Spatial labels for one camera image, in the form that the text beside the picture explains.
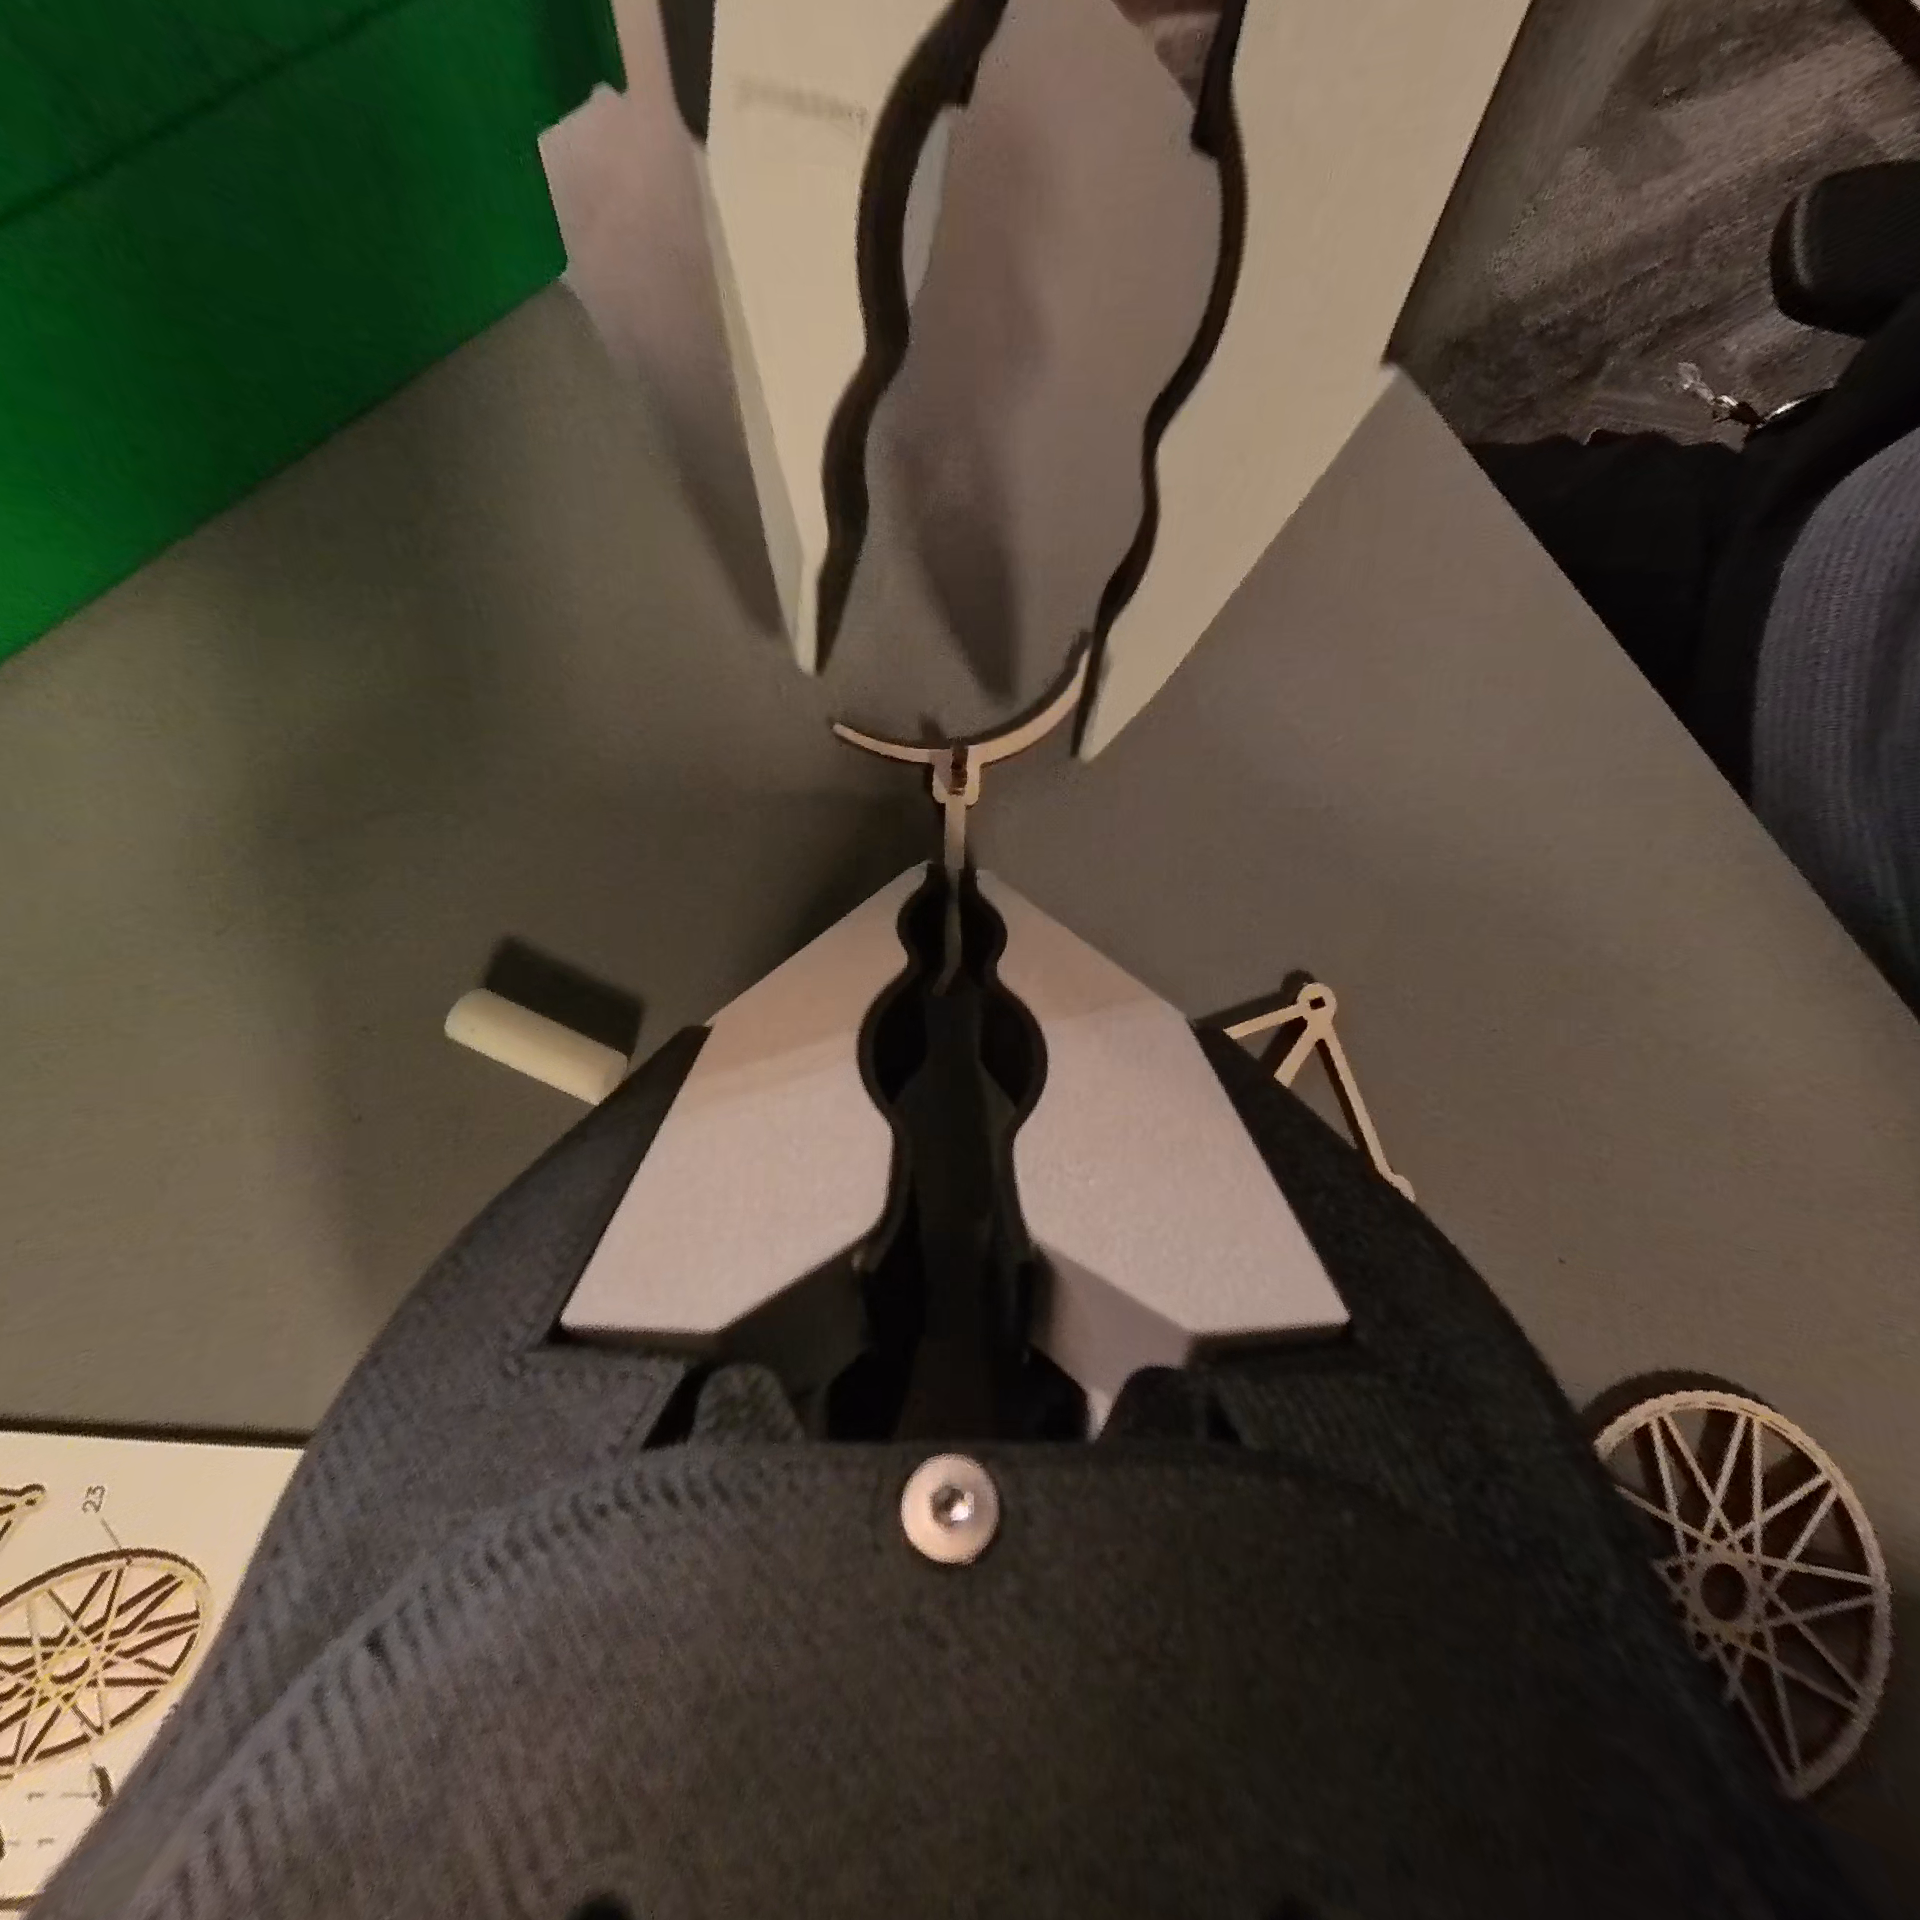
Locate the green plastic bin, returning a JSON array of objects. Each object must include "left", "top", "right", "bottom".
[{"left": 0, "top": 0, "right": 626, "bottom": 666}]

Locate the wooden spoked wheel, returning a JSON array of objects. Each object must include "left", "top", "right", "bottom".
[{"left": 1590, "top": 1387, "right": 1895, "bottom": 1806}]

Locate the wooden triangle frame part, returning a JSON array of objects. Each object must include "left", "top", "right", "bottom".
[{"left": 1221, "top": 971, "right": 1422, "bottom": 1205}]

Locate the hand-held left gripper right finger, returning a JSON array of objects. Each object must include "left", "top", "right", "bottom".
[{"left": 959, "top": 862, "right": 1356, "bottom": 1396}]

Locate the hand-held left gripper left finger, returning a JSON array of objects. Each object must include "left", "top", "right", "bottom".
[{"left": 556, "top": 858, "right": 962, "bottom": 1343}]

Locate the small white cylinder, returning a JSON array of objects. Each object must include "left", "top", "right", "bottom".
[{"left": 441, "top": 983, "right": 626, "bottom": 1099}]

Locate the paper instruction booklet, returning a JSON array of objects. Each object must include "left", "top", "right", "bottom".
[{"left": 0, "top": 1423, "right": 305, "bottom": 1920}]

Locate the curved wooden fender part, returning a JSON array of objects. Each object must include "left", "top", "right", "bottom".
[{"left": 831, "top": 631, "right": 1093, "bottom": 770}]

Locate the person's leg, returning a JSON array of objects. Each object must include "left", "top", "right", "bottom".
[{"left": 1747, "top": 442, "right": 1920, "bottom": 974}]

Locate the black office chair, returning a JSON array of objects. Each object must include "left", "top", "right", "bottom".
[{"left": 1767, "top": 157, "right": 1920, "bottom": 328}]

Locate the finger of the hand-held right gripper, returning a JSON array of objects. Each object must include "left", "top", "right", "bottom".
[
  {"left": 1068, "top": 0, "right": 1521, "bottom": 762},
  {"left": 537, "top": 0, "right": 1010, "bottom": 682}
]

